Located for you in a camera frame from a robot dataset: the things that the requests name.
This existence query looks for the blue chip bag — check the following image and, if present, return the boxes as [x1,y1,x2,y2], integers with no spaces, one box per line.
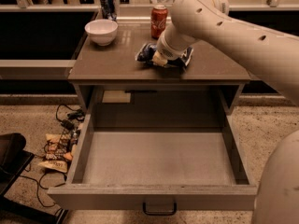
[135,43,193,68]

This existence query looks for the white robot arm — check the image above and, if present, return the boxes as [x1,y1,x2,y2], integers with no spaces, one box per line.
[153,0,299,224]

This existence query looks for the grey cabinet with brown top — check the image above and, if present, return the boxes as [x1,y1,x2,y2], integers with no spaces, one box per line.
[68,7,249,129]

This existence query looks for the grey open top drawer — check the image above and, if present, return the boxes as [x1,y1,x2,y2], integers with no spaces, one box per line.
[48,117,257,211]

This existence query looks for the red cola can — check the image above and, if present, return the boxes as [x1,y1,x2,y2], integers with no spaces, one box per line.
[150,5,168,39]

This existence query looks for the white label inside cabinet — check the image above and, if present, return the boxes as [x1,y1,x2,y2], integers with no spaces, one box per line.
[102,91,131,104]

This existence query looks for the white bowl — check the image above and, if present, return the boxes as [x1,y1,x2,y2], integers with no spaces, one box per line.
[85,19,118,46]

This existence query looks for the blue soda can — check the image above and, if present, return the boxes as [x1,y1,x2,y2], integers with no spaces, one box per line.
[100,0,117,21]

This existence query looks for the snack bags on floor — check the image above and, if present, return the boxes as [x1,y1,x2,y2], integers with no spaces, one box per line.
[38,131,79,174]

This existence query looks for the black chair base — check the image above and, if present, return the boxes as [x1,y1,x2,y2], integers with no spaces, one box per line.
[0,133,67,224]

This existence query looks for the black cables and adapter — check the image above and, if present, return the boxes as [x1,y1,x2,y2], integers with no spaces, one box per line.
[55,104,86,132]

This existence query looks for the black drawer handle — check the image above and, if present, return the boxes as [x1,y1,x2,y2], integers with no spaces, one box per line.
[142,203,178,217]

